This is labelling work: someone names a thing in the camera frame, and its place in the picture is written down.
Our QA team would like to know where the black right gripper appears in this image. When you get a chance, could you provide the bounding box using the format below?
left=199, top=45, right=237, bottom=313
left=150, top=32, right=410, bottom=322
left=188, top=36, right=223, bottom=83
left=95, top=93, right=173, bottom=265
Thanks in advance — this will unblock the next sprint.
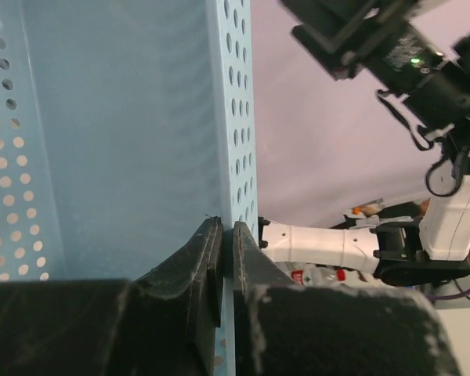
left=280, top=0, right=470, bottom=130

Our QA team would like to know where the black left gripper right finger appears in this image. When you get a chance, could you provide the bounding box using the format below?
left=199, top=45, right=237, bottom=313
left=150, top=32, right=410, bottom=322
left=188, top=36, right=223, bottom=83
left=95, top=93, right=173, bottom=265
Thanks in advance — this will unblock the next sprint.
left=232, top=222, right=461, bottom=376

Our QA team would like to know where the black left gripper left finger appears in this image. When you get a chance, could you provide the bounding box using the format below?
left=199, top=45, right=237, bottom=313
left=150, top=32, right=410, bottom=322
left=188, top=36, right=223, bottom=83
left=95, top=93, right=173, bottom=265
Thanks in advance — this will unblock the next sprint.
left=0, top=217, right=223, bottom=375

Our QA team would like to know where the blue basket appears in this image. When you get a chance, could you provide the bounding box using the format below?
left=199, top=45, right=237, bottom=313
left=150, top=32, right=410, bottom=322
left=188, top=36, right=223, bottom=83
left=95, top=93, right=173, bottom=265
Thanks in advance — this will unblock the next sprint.
left=0, top=1, right=258, bottom=375

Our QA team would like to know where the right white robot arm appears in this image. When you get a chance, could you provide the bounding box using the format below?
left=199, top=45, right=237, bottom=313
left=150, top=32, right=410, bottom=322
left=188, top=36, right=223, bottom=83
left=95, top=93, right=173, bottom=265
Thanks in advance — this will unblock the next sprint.
left=258, top=1, right=470, bottom=287

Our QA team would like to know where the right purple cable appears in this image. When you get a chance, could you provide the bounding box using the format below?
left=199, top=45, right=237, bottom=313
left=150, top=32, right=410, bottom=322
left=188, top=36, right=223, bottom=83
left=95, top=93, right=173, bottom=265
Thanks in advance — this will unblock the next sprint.
left=426, top=273, right=470, bottom=305

